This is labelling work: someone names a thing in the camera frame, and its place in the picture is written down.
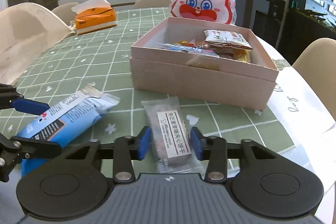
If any white red snack packet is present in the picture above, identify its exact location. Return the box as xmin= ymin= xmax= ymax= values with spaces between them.
xmin=204 ymin=30 xmax=253 ymax=51

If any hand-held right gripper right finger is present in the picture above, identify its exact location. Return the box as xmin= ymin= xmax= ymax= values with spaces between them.
xmin=190 ymin=126 xmax=279 ymax=183

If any green checked tablecloth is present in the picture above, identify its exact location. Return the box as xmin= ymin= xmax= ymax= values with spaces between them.
xmin=0 ymin=7 xmax=297 ymax=180

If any black tank cabinet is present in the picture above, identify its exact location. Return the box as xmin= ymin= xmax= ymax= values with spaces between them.
xmin=252 ymin=0 xmax=336 ymax=64

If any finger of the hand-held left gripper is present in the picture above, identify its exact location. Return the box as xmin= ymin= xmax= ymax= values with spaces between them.
xmin=0 ymin=83 xmax=50 ymax=116
xmin=0 ymin=133 xmax=64 ymax=183

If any blue snack packet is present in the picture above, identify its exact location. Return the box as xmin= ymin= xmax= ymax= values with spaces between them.
xmin=18 ymin=90 xmax=121 ymax=177

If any cream cloth tote bag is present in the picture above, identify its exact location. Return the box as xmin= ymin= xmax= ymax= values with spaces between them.
xmin=0 ymin=2 xmax=72 ymax=85

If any clear bag of blue candies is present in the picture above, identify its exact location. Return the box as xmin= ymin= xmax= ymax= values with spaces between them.
xmin=155 ymin=42 xmax=219 ymax=58

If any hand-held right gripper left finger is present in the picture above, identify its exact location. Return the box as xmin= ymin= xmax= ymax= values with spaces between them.
xmin=64 ymin=126 xmax=152 ymax=183

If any white printed paper bag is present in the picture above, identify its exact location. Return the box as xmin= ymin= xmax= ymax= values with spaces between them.
xmin=266 ymin=66 xmax=336 ymax=135

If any brown white-label biscuit packet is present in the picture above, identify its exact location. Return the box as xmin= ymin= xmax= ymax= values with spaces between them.
xmin=141 ymin=96 xmax=206 ymax=175

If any yellow cracker packet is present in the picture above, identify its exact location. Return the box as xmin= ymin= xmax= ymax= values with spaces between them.
xmin=231 ymin=49 xmax=250 ymax=63

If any orange tissue box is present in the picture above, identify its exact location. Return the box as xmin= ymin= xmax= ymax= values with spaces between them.
xmin=70 ymin=0 xmax=117 ymax=36

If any pink cardboard box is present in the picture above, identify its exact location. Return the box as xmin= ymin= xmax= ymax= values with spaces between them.
xmin=129 ymin=17 xmax=279 ymax=111

